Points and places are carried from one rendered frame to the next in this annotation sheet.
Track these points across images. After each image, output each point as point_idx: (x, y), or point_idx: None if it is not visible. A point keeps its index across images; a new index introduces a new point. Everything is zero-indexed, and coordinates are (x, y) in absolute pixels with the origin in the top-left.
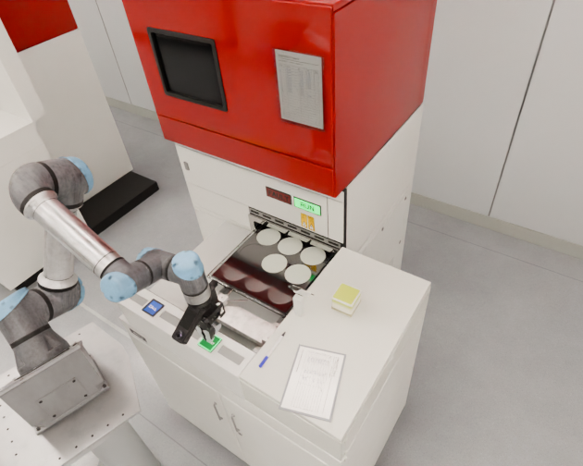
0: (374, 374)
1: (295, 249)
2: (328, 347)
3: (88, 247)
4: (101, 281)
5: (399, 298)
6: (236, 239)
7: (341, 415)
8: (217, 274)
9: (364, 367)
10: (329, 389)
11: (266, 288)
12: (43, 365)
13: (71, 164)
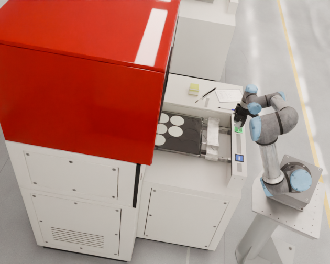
0: (216, 82)
1: (161, 125)
2: (214, 95)
3: (283, 99)
4: (285, 97)
5: (178, 79)
6: (155, 167)
7: (235, 87)
8: (196, 151)
9: (215, 85)
10: (229, 90)
11: (192, 129)
12: (301, 160)
13: (260, 116)
